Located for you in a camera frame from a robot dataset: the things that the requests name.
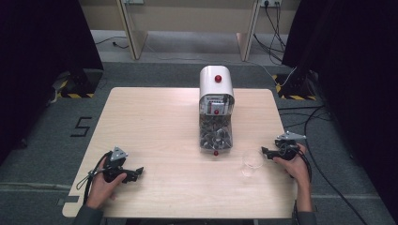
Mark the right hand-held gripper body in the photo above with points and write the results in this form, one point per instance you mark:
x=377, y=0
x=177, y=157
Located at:
x=286, y=146

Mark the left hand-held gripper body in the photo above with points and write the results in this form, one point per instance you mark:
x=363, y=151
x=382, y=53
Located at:
x=116, y=162

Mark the clear glass cup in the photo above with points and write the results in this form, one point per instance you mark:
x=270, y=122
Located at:
x=252, y=162

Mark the person's right hand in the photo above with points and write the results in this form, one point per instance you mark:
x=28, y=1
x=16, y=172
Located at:
x=294, y=167

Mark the person's left hand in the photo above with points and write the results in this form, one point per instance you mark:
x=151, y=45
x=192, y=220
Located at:
x=104, y=190

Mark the pile of wrapped candies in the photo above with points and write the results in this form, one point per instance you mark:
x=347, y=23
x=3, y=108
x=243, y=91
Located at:
x=216, y=132

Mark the black stand base striped tape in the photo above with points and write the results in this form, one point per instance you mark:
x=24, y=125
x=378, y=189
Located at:
x=294, y=89
x=83, y=82

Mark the white candy dispenser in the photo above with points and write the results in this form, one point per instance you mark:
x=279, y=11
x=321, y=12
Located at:
x=216, y=109

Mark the black curtain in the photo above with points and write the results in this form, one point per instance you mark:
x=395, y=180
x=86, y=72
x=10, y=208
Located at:
x=353, y=78
x=40, y=62

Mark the light wooden desk leg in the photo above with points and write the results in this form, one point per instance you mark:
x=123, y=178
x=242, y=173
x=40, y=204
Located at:
x=133, y=31
x=248, y=34

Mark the white wall socket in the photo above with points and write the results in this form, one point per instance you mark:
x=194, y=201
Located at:
x=270, y=2

